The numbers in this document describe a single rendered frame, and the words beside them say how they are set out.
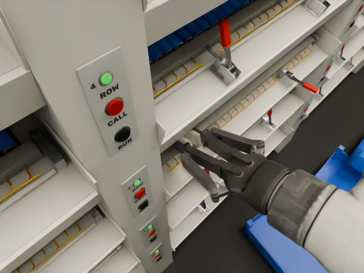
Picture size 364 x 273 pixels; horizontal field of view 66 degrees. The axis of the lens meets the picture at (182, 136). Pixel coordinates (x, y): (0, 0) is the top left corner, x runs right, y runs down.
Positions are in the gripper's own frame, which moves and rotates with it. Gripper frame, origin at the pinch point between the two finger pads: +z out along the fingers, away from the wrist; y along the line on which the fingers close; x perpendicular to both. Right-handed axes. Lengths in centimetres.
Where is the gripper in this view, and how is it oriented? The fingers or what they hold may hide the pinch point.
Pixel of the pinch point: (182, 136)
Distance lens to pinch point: 51.9
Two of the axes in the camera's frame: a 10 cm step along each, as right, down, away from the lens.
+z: -6.9, -4.0, 6.1
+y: -7.0, 5.8, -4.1
